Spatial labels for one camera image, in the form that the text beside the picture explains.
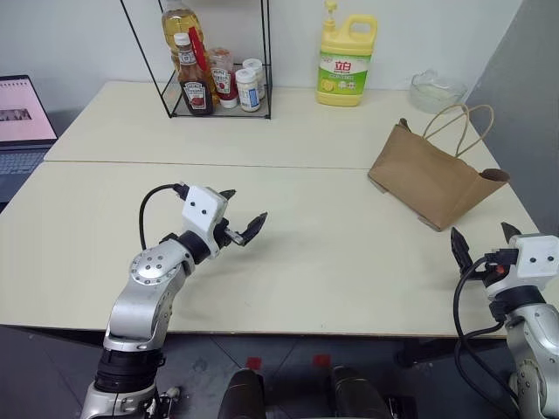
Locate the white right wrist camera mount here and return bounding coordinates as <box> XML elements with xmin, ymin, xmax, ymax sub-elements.
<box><xmin>484</xmin><ymin>234</ymin><xmax>559</xmax><ymax>302</ymax></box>

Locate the yellow dish detergent bottle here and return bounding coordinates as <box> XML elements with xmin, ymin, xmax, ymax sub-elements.
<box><xmin>314</xmin><ymin>0</ymin><xmax>378</xmax><ymax>107</ymax></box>

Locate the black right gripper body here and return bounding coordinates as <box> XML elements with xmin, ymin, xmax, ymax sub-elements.
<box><xmin>465</xmin><ymin>247</ymin><xmax>519</xmax><ymax>287</ymax></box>

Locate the black wire rack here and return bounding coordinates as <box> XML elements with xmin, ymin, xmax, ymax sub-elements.
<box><xmin>120</xmin><ymin>0</ymin><xmax>273</xmax><ymax>120</ymax></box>

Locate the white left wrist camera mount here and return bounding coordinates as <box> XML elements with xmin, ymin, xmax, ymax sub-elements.
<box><xmin>181</xmin><ymin>184</ymin><xmax>229</xmax><ymax>259</ymax></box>

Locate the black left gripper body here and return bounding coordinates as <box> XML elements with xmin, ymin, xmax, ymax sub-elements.
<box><xmin>213</xmin><ymin>217</ymin><xmax>245</xmax><ymax>251</ymax></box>

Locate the clear glass bowl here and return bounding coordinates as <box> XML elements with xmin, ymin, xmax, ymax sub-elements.
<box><xmin>409</xmin><ymin>68</ymin><xmax>468</xmax><ymax>114</ymax></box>

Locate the white lidded spice jar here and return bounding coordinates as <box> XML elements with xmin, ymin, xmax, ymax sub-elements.
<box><xmin>242</xmin><ymin>58</ymin><xmax>266</xmax><ymax>100</ymax></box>
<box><xmin>234</xmin><ymin>67</ymin><xmax>262</xmax><ymax>113</ymax></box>

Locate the red squeeze ketchup bottle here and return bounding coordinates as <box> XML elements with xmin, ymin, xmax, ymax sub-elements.
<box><xmin>207</xmin><ymin>47</ymin><xmax>239</xmax><ymax>109</ymax></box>

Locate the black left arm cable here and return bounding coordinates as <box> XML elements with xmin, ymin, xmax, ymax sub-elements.
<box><xmin>138</xmin><ymin>182</ymin><xmax>190</xmax><ymax>252</ymax></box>

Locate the dark rounded shape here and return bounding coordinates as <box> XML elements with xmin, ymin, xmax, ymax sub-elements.
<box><xmin>220</xmin><ymin>368</ymin><xmax>266</xmax><ymax>419</ymax></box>
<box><xmin>330</xmin><ymin>365</ymin><xmax>390</xmax><ymax>419</ymax></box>

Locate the red sauce packet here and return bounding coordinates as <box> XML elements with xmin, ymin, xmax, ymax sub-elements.
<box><xmin>187</xmin><ymin>25</ymin><xmax>210</xmax><ymax>71</ymax></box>

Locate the glass ketchup bottle white cap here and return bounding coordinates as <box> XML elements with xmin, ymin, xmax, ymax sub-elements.
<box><xmin>173</xmin><ymin>33</ymin><xmax>215</xmax><ymax>117</ymax></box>

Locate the grey open laptop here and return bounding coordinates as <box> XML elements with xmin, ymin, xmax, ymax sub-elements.
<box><xmin>0</xmin><ymin>74</ymin><xmax>59</xmax><ymax>204</ymax></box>

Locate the yellow cooking oil bottle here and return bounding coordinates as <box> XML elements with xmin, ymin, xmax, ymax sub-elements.
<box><xmin>161</xmin><ymin>0</ymin><xmax>206</xmax><ymax>71</ymax></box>

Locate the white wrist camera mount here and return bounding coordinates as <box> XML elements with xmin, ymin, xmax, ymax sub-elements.
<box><xmin>484</xmin><ymin>234</ymin><xmax>559</xmax><ymax>302</ymax></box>
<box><xmin>181</xmin><ymin>184</ymin><xmax>229</xmax><ymax>259</ymax></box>

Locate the brown paper bag with handles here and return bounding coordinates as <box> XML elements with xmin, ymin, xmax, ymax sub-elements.
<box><xmin>367</xmin><ymin>103</ymin><xmax>511</xmax><ymax>233</ymax></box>

